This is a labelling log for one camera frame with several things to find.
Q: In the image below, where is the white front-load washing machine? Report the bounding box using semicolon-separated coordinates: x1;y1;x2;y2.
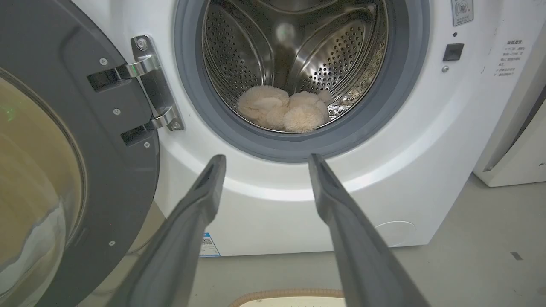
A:
72;0;546;257

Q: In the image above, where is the grey warning label sticker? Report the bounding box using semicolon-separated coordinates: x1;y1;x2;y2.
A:
450;0;474;27

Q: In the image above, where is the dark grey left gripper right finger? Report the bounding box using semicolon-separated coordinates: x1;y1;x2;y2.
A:
308;153;430;307

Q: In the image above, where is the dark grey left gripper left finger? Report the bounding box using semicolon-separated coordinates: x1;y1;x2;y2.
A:
107;154;227;307

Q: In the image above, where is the cream plush toy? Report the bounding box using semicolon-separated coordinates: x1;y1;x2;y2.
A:
237;85;332;134

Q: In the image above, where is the black door latch socket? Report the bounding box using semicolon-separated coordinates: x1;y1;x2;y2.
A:
443;43;465;62

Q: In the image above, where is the woven laundry basket rim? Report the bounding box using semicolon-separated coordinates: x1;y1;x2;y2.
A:
228;289;346;307

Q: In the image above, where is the blue white energy sticker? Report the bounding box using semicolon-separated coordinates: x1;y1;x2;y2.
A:
199;232;221;257

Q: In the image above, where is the white appliance cabinet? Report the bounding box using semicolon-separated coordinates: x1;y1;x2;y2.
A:
473;55;546;188

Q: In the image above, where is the chrome door hinge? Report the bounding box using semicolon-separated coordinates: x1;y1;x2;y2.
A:
114;35;185;132

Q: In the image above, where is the grey round washing machine door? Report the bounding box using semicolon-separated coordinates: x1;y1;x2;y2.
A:
0;0;161;307

